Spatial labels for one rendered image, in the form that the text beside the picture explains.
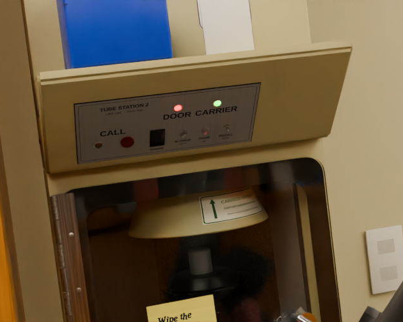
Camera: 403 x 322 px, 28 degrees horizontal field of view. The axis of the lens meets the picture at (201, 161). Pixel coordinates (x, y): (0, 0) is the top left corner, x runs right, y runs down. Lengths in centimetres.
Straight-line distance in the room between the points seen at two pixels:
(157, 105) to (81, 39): 10
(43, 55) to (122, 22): 13
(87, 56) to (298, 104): 24
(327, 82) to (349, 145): 58
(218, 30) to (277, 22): 12
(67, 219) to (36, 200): 44
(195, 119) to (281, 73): 10
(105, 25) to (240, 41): 14
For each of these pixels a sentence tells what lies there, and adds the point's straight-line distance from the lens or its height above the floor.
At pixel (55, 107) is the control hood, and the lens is 79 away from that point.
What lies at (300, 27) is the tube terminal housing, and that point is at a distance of 95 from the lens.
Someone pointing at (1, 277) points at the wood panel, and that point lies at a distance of 80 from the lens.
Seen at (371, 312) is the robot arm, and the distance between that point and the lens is 73.
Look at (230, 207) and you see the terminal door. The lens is 90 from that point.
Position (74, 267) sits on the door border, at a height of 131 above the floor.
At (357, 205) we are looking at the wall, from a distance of 144.
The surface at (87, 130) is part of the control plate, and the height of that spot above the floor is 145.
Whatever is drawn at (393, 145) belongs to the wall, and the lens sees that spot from 147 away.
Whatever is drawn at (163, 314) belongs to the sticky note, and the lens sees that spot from 90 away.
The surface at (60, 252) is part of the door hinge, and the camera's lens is 88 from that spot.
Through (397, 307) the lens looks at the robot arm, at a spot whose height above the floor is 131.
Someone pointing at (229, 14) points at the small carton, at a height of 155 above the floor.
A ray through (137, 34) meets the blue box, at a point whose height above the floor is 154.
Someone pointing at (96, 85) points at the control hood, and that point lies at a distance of 78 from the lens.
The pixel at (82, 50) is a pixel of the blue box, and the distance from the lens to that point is 78.
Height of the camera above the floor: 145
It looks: 3 degrees down
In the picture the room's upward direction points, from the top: 7 degrees counter-clockwise
